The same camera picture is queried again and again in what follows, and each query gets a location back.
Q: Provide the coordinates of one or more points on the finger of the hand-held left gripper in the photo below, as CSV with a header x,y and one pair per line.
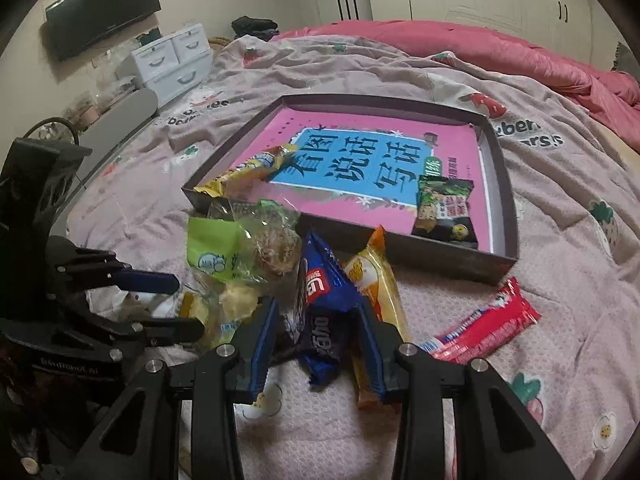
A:
x,y
147,281
172,331

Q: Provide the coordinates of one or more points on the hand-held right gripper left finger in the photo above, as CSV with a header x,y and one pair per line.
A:
x,y
260,355

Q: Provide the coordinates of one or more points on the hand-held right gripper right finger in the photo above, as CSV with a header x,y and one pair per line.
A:
x,y
374,355

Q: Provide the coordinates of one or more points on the small gold snack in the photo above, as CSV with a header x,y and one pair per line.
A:
x,y
194,307

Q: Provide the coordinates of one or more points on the orange cracker packet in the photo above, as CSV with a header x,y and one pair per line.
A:
x,y
380,290

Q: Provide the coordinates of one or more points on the blue cookie packet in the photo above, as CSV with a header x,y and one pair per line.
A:
x,y
325,310

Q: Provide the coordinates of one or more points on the green cheese snack packet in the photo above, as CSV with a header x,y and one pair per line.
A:
x,y
215,255

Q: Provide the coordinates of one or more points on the clear cake green label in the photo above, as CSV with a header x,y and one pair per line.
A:
x,y
272,247

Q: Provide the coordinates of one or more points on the dark cardboard box tray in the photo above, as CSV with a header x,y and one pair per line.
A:
x,y
435,260

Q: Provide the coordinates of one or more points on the pink cup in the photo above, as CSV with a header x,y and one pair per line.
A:
x,y
86,113

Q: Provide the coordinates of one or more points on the grey padded bed footboard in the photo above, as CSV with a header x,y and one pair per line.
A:
x,y
120,120

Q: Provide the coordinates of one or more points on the red snack packet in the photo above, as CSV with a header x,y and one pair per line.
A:
x,y
485,322

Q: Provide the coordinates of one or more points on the long yellow snack packet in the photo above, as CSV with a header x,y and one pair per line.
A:
x,y
250,167

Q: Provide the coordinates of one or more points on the green and black snack packet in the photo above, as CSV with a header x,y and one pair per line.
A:
x,y
445,210

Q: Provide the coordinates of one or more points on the white drawer unit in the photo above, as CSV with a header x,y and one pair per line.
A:
x,y
175,60

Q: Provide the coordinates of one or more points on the strawberry printed blanket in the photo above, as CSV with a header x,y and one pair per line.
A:
x,y
550,260

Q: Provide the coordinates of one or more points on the pink book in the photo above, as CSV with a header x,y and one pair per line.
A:
x,y
480,185

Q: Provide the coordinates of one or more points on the woven basket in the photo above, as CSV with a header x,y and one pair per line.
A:
x,y
219,43

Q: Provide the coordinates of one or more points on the dark clothes pile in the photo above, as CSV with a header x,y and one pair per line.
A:
x,y
252,25

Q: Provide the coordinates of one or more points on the pink quilt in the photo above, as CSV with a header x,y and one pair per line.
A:
x,y
500,55

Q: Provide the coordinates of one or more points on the green pillow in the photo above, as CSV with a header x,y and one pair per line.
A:
x,y
622,57

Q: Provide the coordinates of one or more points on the black wall television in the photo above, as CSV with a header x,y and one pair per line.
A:
x,y
100,10

